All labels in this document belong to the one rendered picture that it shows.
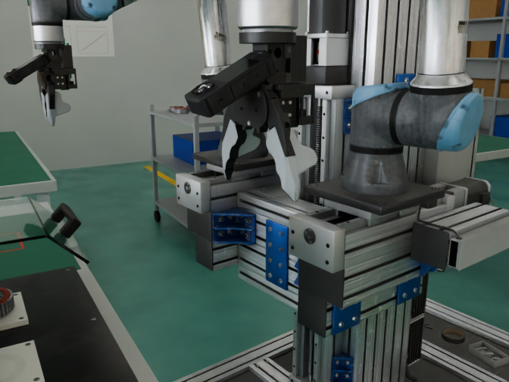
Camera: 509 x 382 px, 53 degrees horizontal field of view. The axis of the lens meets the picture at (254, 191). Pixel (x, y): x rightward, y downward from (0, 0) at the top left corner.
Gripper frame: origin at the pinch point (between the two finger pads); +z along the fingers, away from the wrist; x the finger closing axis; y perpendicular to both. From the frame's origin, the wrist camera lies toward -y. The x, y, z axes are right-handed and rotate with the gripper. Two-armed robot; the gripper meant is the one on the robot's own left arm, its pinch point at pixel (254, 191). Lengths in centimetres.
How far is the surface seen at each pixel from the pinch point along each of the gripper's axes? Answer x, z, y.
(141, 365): 30, 40, -5
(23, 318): 56, 37, -19
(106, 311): 54, 40, -2
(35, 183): 192, 41, 19
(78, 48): 549, -24, 169
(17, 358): 41, 37, -24
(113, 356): 33, 38, -9
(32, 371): 35, 37, -23
